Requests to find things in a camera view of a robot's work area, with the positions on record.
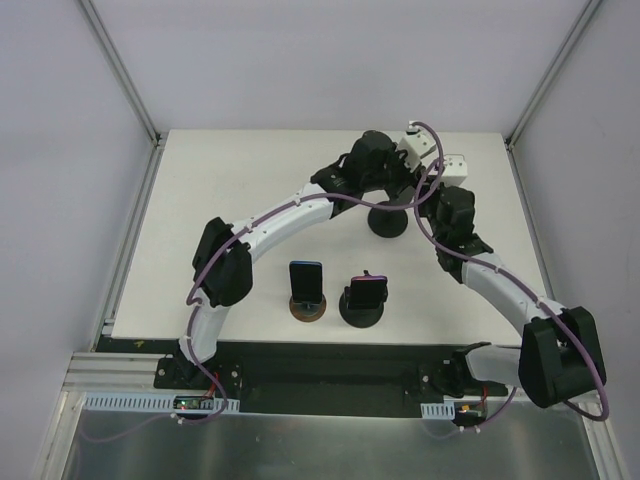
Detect black tall phone stand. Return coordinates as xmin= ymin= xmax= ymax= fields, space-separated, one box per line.
xmin=367 ymin=199 xmax=408 ymax=239

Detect purple phone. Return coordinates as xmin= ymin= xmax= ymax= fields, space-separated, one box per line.
xmin=347 ymin=275 xmax=388 ymax=310

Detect blue phone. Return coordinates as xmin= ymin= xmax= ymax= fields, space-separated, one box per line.
xmin=289 ymin=260 xmax=323 ymax=305

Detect black clamp phone stand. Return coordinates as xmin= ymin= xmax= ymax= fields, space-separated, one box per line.
xmin=339 ymin=270 xmax=388 ymax=329

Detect brown base phone stand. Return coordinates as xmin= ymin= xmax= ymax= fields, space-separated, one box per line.
xmin=289 ymin=296 xmax=327 ymax=323

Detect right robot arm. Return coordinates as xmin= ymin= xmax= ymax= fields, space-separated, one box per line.
xmin=414 ymin=175 xmax=609 ymax=421

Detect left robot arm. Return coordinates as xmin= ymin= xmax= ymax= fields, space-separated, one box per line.
xmin=174 ymin=130 xmax=423 ymax=389

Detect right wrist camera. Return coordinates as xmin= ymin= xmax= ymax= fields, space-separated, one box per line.
xmin=441 ymin=154 xmax=468 ymax=187

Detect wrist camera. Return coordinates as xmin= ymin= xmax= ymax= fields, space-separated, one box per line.
xmin=441 ymin=154 xmax=468 ymax=187
xmin=397 ymin=124 xmax=437 ymax=172

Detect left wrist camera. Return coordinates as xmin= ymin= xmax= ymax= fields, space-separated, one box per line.
xmin=397 ymin=124 xmax=437 ymax=172

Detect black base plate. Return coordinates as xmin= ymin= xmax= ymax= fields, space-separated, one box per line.
xmin=152 ymin=338 xmax=519 ymax=416

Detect right aluminium frame post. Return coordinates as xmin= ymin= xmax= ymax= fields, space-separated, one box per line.
xmin=505 ymin=0 xmax=605 ymax=152

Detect aluminium frame post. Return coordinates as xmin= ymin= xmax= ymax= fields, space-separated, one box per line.
xmin=505 ymin=0 xmax=605 ymax=152
xmin=74 ymin=0 xmax=163 ymax=146

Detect left aluminium frame post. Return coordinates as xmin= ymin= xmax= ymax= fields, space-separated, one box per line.
xmin=74 ymin=0 xmax=163 ymax=146

